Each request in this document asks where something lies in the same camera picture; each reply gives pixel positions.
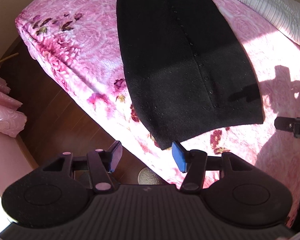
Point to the pink curtain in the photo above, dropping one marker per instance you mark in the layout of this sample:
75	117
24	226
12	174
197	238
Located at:
5	120

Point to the pink floral blanket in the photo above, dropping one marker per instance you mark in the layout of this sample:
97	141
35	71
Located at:
77	30

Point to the round grey speckled object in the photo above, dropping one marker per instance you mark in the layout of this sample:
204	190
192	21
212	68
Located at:
147	177

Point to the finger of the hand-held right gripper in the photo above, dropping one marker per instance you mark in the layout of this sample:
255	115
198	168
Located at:
285	124

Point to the striped lilac duvet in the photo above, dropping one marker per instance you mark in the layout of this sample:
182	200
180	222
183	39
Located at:
265	2

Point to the black knit garment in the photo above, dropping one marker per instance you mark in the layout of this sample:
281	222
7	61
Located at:
177	67

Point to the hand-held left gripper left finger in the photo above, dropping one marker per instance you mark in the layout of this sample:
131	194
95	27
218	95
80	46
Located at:
115	156

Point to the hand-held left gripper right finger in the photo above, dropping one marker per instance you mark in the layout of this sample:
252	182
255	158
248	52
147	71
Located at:
179	156

